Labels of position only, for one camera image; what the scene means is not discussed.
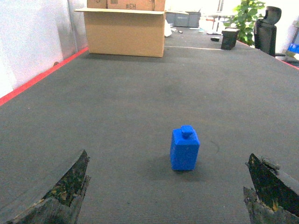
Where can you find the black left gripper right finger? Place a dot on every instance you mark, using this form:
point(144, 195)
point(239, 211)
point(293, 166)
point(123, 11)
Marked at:
point(274, 199)

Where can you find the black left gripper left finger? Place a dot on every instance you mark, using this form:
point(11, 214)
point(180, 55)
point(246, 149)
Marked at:
point(56, 199)

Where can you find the blue bottle-shaped part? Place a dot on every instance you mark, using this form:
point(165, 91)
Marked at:
point(184, 148)

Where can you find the black office chair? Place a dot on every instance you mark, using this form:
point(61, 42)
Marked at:
point(265, 34)

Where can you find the black box on table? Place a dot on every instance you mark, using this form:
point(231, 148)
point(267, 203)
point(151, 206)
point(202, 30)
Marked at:
point(229, 38)

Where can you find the large cardboard box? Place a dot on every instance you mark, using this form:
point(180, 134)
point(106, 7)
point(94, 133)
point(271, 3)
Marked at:
point(124, 32)

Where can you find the green potted plant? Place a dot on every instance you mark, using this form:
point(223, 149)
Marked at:
point(244, 17)

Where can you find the grey storage crates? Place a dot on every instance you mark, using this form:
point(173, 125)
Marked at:
point(183, 19)

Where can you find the upper cardboard box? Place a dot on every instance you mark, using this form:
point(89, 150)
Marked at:
point(145, 5)

